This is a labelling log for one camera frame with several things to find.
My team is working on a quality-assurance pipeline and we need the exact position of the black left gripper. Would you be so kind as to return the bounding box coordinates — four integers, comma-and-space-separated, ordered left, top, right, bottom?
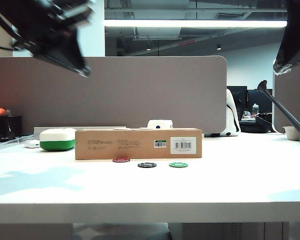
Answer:
12, 0, 93, 78

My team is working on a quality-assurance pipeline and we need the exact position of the red poker chip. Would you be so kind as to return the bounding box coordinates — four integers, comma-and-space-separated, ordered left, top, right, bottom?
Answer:
112, 156, 131, 164

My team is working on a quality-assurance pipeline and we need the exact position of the brown cardboard box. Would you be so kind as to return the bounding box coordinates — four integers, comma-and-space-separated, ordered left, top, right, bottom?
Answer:
74, 127, 203, 161

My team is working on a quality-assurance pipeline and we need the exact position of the black poker chip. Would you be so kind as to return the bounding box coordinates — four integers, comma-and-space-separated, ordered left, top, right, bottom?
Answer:
137, 161, 158, 169

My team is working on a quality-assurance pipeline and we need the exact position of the green poker chip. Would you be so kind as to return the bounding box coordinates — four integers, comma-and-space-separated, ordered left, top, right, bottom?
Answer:
168, 161, 187, 169

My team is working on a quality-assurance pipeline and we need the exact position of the narrow brown desk partition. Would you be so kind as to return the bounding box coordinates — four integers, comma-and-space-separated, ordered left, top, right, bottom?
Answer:
272, 69, 300, 134

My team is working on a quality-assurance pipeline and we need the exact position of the grey watering can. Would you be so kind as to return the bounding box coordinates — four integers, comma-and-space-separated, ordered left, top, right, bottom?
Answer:
256, 79, 300, 146

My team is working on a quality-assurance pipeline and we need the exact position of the black computer monitor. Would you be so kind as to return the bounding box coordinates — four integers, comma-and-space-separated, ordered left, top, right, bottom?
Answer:
247, 88, 274, 117
226, 85, 248, 121

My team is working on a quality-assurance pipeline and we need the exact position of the wide brown desk partition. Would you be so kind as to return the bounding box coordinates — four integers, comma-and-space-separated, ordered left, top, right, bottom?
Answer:
0, 56, 227, 135

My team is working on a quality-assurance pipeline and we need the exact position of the beige bowl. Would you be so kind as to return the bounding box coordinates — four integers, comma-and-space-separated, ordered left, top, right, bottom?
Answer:
281, 125, 300, 141

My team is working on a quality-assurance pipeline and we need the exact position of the black bag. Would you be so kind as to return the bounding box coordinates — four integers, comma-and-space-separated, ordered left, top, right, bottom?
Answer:
238, 112, 275, 134

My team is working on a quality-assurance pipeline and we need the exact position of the white green mahjong tile block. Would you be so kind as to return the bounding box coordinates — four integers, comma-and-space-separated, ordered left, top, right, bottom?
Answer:
39, 127, 77, 152

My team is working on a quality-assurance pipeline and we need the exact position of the white black figure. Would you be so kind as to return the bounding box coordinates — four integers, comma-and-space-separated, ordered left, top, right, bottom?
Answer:
203, 88, 241, 138

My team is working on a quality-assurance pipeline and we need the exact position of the black mesh pen holder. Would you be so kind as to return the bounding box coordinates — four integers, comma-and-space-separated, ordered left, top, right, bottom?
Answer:
0, 115, 23, 144

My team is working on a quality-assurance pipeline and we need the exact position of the white earbuds case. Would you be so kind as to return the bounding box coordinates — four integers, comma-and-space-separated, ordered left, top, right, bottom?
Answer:
24, 139, 41, 149

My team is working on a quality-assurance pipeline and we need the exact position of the clear acrylic lid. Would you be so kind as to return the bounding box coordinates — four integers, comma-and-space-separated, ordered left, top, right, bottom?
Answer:
0, 133, 35, 152

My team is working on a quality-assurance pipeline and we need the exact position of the ceiling light strip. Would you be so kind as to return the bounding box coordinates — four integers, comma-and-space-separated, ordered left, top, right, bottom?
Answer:
103, 19, 288, 29

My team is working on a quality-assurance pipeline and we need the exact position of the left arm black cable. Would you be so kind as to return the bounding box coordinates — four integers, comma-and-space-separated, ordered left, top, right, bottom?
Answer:
0, 41, 18, 51

